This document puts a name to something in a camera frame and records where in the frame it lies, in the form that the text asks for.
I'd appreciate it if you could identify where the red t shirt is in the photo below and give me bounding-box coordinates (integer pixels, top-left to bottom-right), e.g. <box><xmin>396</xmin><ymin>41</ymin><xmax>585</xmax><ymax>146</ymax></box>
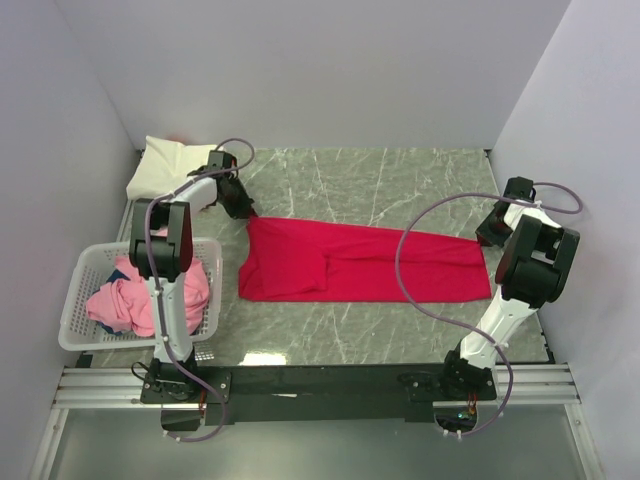
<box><xmin>238</xmin><ymin>217</ymin><xmax>491</xmax><ymax>303</ymax></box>

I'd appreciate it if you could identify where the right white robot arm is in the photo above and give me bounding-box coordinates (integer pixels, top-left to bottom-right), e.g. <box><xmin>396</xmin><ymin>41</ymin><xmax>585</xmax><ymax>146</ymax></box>
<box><xmin>438</xmin><ymin>177</ymin><xmax>581</xmax><ymax>399</ymax></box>

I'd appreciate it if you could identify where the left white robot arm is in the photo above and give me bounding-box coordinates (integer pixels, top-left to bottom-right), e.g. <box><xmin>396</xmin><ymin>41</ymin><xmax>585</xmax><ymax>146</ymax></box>
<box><xmin>129</xmin><ymin>146</ymin><xmax>255</xmax><ymax>402</ymax></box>

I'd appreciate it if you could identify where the folded cream t shirt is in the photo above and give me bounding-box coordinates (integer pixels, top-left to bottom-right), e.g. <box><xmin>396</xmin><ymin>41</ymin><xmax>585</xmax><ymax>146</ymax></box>
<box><xmin>126</xmin><ymin>136</ymin><xmax>216</xmax><ymax>201</ymax></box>

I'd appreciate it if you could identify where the pink t shirt in basket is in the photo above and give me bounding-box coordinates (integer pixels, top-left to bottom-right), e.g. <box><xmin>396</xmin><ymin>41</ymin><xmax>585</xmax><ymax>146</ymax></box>
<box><xmin>86</xmin><ymin>256</ymin><xmax>210</xmax><ymax>337</ymax></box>

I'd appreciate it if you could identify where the white plastic basket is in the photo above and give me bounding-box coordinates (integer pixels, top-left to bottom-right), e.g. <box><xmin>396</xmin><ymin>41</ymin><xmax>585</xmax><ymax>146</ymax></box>
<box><xmin>58</xmin><ymin>238</ymin><xmax>223</xmax><ymax>351</ymax></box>

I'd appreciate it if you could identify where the black base beam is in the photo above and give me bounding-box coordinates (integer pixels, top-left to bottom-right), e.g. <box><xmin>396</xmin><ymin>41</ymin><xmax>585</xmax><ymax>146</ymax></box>
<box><xmin>140</xmin><ymin>363</ymin><xmax>497</xmax><ymax>430</ymax></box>

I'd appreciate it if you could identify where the aluminium rail frame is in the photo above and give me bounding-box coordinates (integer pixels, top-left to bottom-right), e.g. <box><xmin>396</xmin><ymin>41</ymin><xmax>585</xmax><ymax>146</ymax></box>
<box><xmin>29</xmin><ymin>364</ymin><xmax>604</xmax><ymax>479</ymax></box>

